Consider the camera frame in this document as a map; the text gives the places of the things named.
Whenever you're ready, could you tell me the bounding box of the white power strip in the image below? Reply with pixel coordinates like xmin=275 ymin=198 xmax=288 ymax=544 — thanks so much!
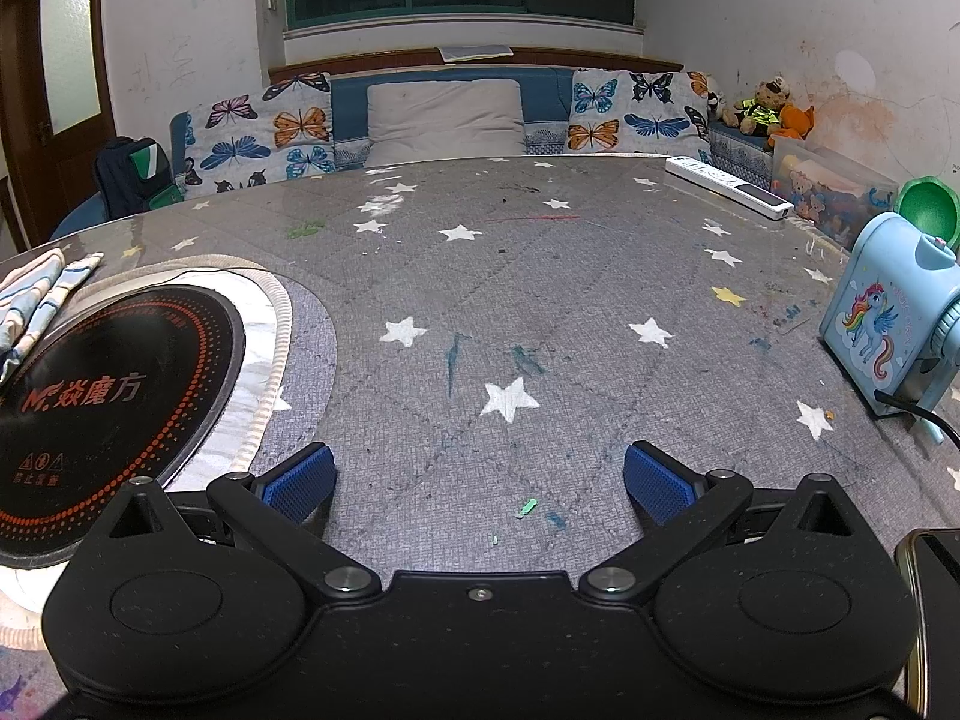
xmin=666 ymin=155 xmax=794 ymax=221

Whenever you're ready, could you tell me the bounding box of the smartphone with gold case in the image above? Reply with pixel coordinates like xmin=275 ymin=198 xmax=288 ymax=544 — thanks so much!
xmin=894 ymin=529 xmax=960 ymax=720

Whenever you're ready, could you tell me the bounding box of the teddy bear in yellow vest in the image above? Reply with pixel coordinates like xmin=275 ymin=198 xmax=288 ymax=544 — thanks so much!
xmin=733 ymin=77 xmax=793 ymax=137

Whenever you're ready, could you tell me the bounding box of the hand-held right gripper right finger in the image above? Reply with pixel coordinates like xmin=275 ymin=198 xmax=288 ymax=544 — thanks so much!
xmin=577 ymin=440 xmax=856 ymax=607

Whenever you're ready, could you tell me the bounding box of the blue sofa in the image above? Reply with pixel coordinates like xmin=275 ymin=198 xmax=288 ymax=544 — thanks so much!
xmin=52 ymin=64 xmax=773 ymax=241

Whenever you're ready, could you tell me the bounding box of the grey pillow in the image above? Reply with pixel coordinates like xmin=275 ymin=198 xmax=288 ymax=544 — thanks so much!
xmin=365 ymin=79 xmax=526 ymax=168

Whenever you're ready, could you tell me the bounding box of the orange plush toy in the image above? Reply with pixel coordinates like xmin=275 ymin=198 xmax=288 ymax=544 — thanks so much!
xmin=766 ymin=103 xmax=815 ymax=151

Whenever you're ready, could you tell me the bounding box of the blue striped white garment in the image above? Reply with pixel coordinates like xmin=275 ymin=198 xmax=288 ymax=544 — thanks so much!
xmin=0 ymin=249 xmax=104 ymax=383

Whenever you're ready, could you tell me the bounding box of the brown wooden door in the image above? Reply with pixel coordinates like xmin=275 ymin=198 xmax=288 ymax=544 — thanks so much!
xmin=0 ymin=0 xmax=117 ymax=256

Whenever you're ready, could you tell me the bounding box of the clear plastic toy box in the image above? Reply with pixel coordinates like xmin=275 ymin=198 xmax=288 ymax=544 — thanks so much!
xmin=771 ymin=136 xmax=899 ymax=248

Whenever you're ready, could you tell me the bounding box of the book on ledge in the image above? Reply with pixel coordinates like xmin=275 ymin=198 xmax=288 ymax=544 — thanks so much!
xmin=439 ymin=43 xmax=515 ymax=63

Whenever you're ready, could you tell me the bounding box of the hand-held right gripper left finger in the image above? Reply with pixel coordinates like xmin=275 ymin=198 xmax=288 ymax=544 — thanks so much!
xmin=109 ymin=442 xmax=383 ymax=605

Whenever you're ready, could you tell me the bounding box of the black cable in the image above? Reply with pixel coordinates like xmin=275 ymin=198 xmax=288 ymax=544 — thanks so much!
xmin=874 ymin=388 xmax=960 ymax=452

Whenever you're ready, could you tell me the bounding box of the green plastic bowl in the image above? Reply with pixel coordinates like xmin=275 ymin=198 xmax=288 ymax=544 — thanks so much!
xmin=896 ymin=177 xmax=960 ymax=252

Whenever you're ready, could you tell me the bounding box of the dark backpack with green panel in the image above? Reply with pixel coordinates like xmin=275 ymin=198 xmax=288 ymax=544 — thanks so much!
xmin=94 ymin=136 xmax=183 ymax=220

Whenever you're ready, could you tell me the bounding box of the blue unicorn pencil sharpener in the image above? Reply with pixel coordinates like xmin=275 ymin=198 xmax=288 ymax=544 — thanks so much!
xmin=817 ymin=211 xmax=960 ymax=421

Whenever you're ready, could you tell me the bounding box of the round black induction cooktop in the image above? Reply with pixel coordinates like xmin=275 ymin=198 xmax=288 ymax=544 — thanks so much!
xmin=0 ymin=286 xmax=247 ymax=568

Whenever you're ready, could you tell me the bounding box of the round marble cooktop surround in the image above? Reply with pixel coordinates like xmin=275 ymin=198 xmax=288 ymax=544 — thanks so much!
xmin=0 ymin=253 xmax=337 ymax=650

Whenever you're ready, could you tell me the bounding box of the grey star-printed tablecloth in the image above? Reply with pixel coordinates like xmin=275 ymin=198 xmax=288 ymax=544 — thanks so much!
xmin=0 ymin=154 xmax=960 ymax=720

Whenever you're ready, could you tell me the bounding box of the butterfly-printed cushion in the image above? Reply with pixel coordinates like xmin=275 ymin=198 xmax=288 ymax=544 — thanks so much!
xmin=568 ymin=67 xmax=713 ymax=158
xmin=184 ymin=73 xmax=336 ymax=200

